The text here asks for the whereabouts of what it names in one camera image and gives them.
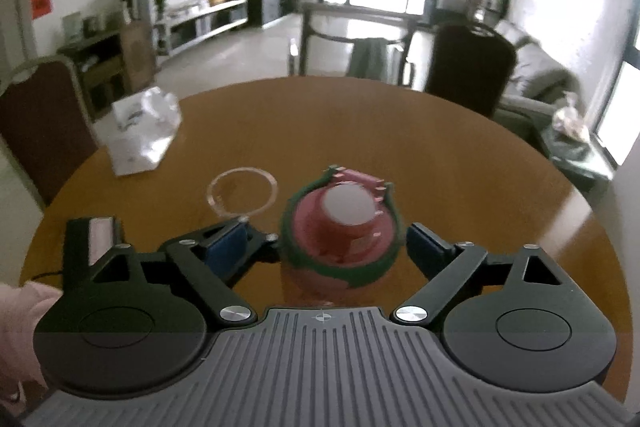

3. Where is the pink sleeve forearm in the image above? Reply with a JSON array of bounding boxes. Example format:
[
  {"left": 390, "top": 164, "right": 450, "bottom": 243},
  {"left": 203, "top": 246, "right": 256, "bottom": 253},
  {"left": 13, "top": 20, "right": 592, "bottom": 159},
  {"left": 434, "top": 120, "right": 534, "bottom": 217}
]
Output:
[{"left": 0, "top": 282, "right": 63, "bottom": 405}]

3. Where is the grey sofa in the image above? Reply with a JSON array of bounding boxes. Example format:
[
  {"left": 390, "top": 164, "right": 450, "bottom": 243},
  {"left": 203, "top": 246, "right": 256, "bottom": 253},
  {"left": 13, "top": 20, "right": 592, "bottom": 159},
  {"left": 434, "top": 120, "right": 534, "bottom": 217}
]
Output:
[{"left": 494, "top": 20, "right": 579, "bottom": 147}]

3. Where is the white plastic bag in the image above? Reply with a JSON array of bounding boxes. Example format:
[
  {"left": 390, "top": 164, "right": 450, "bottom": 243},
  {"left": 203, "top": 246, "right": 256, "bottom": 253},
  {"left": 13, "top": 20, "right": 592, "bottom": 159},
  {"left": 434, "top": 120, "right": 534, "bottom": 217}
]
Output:
[{"left": 106, "top": 87, "right": 182, "bottom": 176}]

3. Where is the wooden armchair with cloth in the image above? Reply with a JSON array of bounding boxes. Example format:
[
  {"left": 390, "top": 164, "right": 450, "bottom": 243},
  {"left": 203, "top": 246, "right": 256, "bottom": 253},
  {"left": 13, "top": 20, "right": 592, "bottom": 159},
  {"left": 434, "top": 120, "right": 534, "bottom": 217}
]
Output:
[{"left": 288, "top": 3, "right": 419, "bottom": 87}]

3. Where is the pink green bottle cap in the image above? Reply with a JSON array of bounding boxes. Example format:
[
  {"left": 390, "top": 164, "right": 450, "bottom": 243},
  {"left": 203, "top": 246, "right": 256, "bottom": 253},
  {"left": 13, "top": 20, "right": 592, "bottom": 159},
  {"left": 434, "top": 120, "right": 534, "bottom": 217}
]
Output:
[{"left": 280, "top": 166, "right": 402, "bottom": 295}]

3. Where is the dark banquet chair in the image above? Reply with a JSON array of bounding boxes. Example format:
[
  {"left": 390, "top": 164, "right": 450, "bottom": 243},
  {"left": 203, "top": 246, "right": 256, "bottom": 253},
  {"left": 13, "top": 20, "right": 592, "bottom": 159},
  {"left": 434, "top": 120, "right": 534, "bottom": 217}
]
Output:
[{"left": 424, "top": 22, "right": 516, "bottom": 118}]

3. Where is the clear glass bowl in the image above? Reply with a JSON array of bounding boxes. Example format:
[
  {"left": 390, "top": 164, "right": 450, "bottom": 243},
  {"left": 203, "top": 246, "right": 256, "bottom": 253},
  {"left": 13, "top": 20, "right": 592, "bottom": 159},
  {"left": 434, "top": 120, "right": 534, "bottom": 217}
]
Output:
[{"left": 205, "top": 167, "right": 279, "bottom": 219}]

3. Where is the white tv cabinet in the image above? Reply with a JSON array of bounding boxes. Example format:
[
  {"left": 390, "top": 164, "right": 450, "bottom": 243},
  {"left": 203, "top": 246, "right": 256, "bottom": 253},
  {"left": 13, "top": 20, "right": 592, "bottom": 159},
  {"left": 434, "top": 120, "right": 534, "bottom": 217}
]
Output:
[{"left": 154, "top": 0, "right": 248, "bottom": 58}]

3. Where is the dark red chair left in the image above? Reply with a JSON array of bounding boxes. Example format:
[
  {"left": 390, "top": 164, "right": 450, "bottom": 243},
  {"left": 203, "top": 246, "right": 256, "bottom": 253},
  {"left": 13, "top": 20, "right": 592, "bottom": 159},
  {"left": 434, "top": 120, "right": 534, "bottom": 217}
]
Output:
[{"left": 1, "top": 55, "right": 99, "bottom": 207}]

